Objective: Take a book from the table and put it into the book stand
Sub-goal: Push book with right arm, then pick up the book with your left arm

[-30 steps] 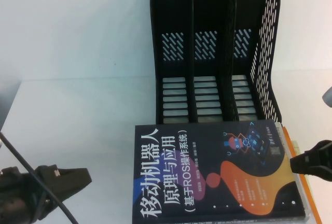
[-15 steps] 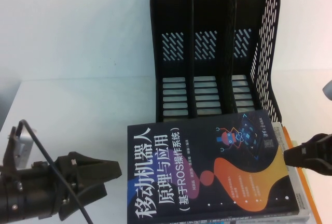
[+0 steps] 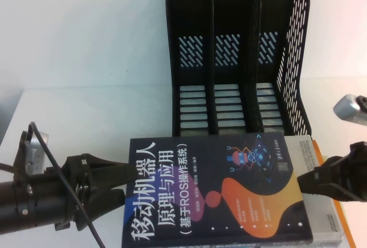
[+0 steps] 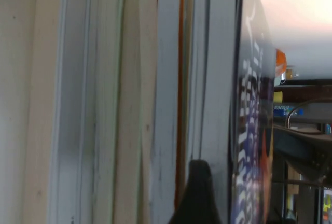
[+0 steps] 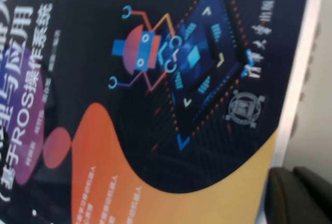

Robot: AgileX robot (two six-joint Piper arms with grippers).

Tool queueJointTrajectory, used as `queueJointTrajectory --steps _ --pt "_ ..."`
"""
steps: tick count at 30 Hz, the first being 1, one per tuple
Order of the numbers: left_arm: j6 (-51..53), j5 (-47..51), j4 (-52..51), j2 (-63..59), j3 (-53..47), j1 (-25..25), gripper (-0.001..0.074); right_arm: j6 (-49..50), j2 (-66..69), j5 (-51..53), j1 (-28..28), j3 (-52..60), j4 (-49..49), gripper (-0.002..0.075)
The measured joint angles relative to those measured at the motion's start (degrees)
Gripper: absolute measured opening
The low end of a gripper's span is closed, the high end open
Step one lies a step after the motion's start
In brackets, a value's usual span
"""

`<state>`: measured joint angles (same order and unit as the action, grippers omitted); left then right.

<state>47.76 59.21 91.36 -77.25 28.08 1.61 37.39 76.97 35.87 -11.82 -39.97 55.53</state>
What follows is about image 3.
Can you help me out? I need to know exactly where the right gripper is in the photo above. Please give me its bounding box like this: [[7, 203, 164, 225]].
[[298, 141, 367, 203]]

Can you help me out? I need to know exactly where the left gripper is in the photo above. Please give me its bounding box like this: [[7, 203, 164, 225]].
[[54, 153, 135, 231]]

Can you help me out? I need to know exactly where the dark robot textbook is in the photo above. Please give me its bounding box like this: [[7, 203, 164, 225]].
[[122, 133, 314, 247]]

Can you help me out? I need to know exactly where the orange book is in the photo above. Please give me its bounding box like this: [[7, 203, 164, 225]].
[[311, 138, 356, 248]]

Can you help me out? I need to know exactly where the grey and blue book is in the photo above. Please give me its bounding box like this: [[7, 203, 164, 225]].
[[183, 134, 344, 248]]

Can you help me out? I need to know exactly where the black plastic book stand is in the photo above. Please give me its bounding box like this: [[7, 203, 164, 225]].
[[165, 0, 313, 138]]

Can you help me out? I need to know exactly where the black camera cable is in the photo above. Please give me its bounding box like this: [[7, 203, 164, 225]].
[[27, 121, 108, 248]]

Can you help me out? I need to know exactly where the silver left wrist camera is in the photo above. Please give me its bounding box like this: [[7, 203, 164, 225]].
[[24, 129, 50, 174]]

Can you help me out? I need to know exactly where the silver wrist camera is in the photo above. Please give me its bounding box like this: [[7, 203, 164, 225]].
[[332, 94, 367, 127], [24, 129, 50, 174]]

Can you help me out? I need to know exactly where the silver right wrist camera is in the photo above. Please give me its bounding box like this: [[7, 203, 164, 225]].
[[332, 94, 367, 127]]

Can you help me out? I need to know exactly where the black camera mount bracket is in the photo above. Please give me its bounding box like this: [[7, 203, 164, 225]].
[[13, 129, 33, 180]]

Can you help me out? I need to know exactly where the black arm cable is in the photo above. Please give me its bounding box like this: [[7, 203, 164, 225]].
[[0, 161, 18, 173]]

